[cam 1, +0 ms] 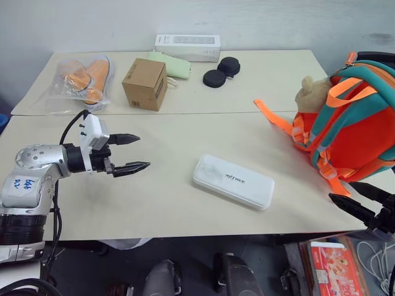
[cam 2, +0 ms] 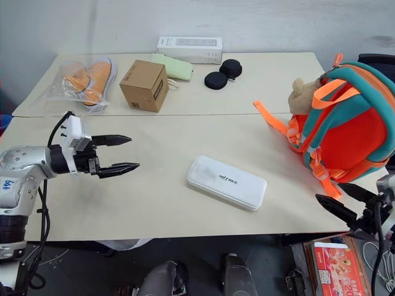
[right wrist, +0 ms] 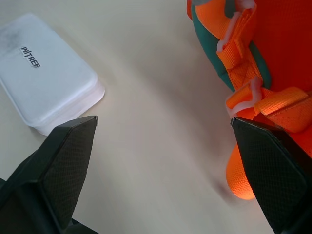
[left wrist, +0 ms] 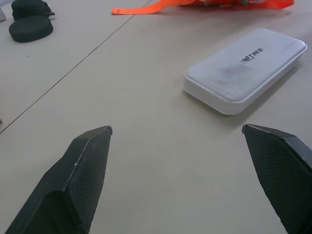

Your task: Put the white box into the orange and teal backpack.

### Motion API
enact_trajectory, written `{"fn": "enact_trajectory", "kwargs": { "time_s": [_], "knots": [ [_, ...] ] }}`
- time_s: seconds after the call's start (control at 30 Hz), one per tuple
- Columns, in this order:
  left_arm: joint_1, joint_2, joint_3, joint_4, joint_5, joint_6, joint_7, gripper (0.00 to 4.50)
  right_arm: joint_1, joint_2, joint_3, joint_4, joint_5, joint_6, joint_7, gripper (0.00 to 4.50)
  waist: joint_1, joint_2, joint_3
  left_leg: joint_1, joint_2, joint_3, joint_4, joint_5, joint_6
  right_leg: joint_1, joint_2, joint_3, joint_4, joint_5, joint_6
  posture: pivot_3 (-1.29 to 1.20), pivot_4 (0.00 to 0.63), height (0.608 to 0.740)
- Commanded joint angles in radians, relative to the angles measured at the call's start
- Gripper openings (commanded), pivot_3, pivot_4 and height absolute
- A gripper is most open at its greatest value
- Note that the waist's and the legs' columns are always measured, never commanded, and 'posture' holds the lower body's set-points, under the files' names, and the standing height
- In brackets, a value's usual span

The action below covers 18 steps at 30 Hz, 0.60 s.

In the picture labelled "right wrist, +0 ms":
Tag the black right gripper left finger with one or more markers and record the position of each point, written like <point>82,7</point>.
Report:
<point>56,170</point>

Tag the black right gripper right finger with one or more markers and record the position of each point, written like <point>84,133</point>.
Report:
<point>273,175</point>

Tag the white plastic box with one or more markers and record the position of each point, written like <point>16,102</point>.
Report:
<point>45,73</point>

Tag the orange and teal backpack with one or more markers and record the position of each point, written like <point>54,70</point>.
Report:
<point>268,61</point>

